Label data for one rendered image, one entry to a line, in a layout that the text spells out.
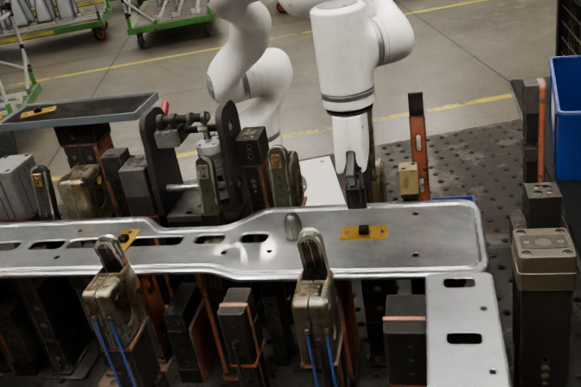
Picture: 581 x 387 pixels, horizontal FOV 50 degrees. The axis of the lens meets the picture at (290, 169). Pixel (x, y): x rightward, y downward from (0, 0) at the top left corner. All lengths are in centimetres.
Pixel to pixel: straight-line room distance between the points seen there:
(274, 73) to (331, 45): 73
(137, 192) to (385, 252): 58
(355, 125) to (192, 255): 39
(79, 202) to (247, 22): 53
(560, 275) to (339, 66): 43
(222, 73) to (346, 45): 71
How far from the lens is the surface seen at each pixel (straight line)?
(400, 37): 96
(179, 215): 136
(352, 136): 96
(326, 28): 92
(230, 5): 133
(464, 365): 85
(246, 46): 148
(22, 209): 148
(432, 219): 112
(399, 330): 93
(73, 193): 139
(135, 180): 136
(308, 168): 191
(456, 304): 93
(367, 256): 104
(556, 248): 95
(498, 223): 168
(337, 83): 94
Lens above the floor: 159
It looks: 26 degrees down
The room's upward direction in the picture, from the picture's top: 10 degrees counter-clockwise
